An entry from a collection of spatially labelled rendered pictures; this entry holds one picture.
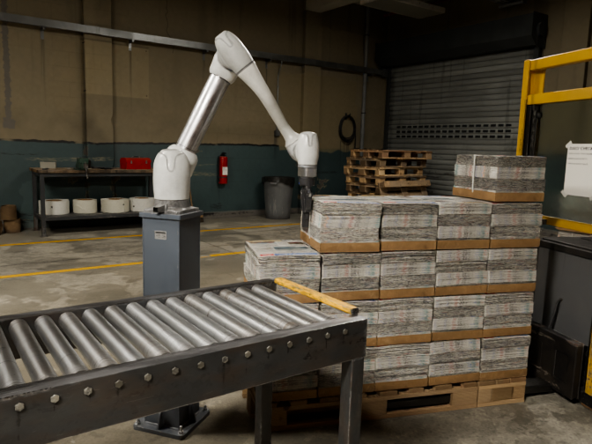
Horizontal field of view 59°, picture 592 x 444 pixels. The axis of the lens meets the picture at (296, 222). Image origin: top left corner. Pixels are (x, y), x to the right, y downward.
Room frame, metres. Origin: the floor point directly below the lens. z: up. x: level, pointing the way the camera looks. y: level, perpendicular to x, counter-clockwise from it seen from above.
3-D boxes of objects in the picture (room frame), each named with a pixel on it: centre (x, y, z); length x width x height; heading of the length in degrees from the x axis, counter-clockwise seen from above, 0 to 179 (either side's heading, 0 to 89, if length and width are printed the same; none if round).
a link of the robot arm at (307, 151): (2.51, -0.04, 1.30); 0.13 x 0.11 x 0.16; 11
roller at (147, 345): (1.39, 0.43, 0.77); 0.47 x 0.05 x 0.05; 35
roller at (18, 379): (1.21, 0.70, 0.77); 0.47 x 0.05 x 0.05; 35
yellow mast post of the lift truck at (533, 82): (3.21, -1.38, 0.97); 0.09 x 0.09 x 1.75; 16
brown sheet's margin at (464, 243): (2.70, -0.77, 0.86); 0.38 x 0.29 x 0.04; 15
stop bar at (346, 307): (1.73, -0.06, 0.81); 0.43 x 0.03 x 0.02; 35
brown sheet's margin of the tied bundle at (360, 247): (2.42, -0.23, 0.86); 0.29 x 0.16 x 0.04; 103
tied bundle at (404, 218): (2.62, -0.49, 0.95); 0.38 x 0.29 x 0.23; 15
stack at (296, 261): (2.58, -0.35, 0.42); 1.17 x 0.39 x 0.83; 106
